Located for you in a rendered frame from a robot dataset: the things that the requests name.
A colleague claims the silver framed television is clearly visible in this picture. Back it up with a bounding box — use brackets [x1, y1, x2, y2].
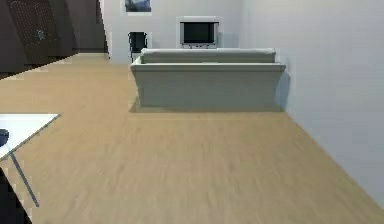
[179, 21, 220, 49]

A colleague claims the dark bowl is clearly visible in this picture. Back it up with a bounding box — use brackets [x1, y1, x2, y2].
[0, 128, 11, 148]

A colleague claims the grey sofa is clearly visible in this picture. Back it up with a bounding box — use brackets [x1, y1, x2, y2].
[129, 47, 287, 109]

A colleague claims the black chair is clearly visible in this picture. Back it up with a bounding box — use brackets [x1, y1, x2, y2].
[127, 31, 148, 63]

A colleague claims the white table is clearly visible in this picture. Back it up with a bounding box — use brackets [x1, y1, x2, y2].
[0, 113, 61, 208]

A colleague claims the framed wall picture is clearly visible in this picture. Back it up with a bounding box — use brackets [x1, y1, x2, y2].
[123, 0, 153, 15]

